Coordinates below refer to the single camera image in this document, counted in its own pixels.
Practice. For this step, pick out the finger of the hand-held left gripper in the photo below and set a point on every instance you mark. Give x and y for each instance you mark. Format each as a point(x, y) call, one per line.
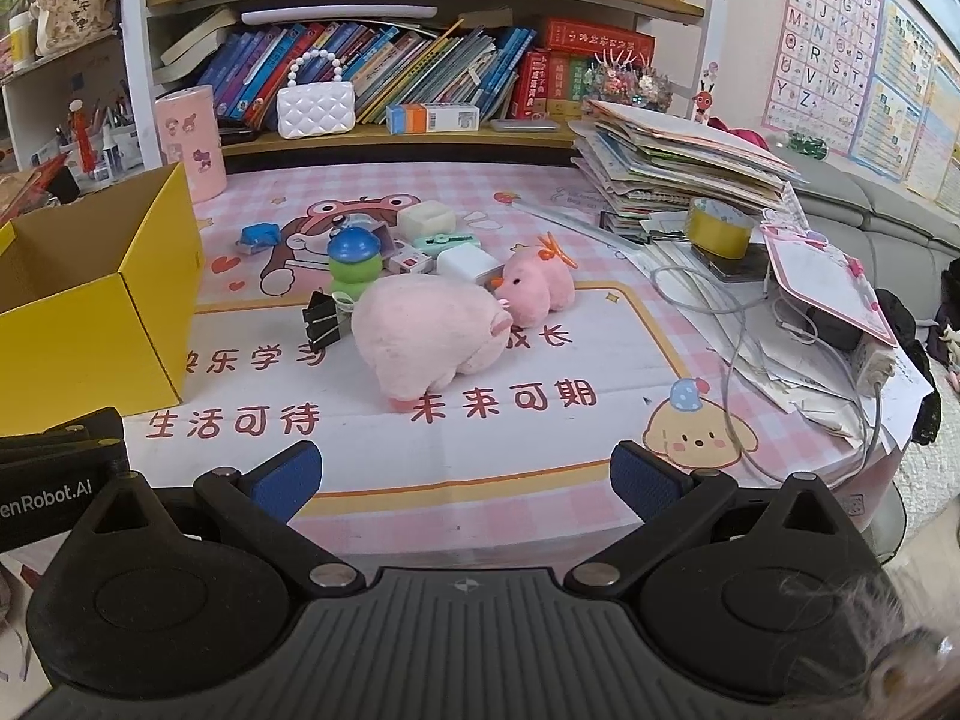
point(60, 439)

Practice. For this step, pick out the green bead toy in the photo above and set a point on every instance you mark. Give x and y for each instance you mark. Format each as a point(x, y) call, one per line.
point(808, 146)

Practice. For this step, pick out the yellow cardboard box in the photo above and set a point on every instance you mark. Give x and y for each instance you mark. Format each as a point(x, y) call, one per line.
point(75, 345)

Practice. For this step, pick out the cream rounded case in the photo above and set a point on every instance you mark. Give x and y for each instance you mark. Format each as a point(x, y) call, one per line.
point(426, 219)

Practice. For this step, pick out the large pink plush pig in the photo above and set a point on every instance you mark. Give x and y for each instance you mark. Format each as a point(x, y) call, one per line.
point(420, 330)

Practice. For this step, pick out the small white red-label box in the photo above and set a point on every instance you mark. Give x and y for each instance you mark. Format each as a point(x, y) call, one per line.
point(409, 264)

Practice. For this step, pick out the white shelf unit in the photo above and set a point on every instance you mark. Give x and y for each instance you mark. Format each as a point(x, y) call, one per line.
point(30, 101)

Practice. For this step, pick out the stack of books and papers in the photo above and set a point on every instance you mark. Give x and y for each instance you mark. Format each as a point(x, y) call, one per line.
point(675, 165)

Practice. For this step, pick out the row of colourful books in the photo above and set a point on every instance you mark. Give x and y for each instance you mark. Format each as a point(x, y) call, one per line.
point(405, 67)

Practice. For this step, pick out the black flat device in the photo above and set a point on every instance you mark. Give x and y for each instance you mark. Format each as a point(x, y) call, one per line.
point(742, 266)

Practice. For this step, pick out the yellow tape roll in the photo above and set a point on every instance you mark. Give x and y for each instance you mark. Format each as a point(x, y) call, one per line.
point(720, 236)

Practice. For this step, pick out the mint green small gadget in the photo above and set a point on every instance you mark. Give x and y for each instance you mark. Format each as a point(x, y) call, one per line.
point(446, 244)

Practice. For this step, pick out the pen holder with pens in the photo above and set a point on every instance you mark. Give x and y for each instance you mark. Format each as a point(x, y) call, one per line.
point(112, 135)

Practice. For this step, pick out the small blue plastic gadget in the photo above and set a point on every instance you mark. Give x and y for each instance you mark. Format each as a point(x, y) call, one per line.
point(257, 235)

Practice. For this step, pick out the thick red book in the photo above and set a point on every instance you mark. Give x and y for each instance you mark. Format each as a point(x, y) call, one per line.
point(592, 37)

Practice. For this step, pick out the sparkly hair ornaments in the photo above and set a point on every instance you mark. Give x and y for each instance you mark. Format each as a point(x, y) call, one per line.
point(626, 79)

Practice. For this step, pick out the dark cloth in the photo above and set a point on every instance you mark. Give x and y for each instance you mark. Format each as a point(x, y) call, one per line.
point(911, 360)

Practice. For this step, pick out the red reindeer figure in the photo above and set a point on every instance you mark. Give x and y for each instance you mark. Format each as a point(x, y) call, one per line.
point(703, 103)

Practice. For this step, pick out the thick old books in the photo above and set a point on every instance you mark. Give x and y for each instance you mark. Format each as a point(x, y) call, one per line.
point(199, 37)

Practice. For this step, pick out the pink alphabet wall poster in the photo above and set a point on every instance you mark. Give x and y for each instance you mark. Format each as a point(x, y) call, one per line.
point(825, 37)

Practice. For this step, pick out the small plush doll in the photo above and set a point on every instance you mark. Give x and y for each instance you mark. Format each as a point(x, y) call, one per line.
point(952, 356)

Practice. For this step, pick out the pink cartoon cylinder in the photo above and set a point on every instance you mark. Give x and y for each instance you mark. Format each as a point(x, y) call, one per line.
point(191, 142)

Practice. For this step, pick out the red boxed book set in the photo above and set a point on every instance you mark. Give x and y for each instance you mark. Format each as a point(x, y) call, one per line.
point(544, 86)

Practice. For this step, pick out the pink cloth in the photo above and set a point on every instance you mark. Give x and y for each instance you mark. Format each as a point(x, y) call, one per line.
point(739, 136)

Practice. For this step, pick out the black binder clip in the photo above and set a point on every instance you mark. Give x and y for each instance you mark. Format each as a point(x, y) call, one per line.
point(322, 315)

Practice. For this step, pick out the red packaging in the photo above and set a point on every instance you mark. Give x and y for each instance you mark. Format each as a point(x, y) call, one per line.
point(30, 184)

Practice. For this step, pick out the white power strip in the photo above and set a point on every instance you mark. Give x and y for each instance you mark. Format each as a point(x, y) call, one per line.
point(874, 367)

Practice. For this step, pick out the cream printed cushion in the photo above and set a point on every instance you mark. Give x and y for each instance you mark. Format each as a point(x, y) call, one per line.
point(75, 7)

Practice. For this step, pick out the blue green mushroom toy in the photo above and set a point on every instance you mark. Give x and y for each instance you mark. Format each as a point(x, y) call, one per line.
point(354, 247)

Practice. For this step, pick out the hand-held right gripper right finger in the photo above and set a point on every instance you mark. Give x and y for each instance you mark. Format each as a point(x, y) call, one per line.
point(645, 484)

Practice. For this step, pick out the blue yellow wall poster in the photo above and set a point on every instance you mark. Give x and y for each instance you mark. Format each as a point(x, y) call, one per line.
point(896, 82)

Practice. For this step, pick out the white charger cube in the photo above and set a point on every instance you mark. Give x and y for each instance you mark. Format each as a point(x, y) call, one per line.
point(465, 264)

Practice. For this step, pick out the grey sofa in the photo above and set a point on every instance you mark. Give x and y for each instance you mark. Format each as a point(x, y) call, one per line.
point(885, 217)

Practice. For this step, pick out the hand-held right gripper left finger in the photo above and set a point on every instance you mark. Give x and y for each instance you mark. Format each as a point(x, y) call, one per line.
point(289, 476)

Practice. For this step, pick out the clear plastic ruler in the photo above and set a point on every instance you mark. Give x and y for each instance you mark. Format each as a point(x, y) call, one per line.
point(577, 221)

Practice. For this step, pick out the long white flat tray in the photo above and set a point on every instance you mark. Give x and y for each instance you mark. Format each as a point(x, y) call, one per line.
point(337, 13)

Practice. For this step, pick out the orange white carton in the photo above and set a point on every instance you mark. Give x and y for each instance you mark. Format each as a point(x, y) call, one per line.
point(435, 118)

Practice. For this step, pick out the small pink plush chick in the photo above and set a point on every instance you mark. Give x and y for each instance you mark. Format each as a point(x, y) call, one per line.
point(536, 277)

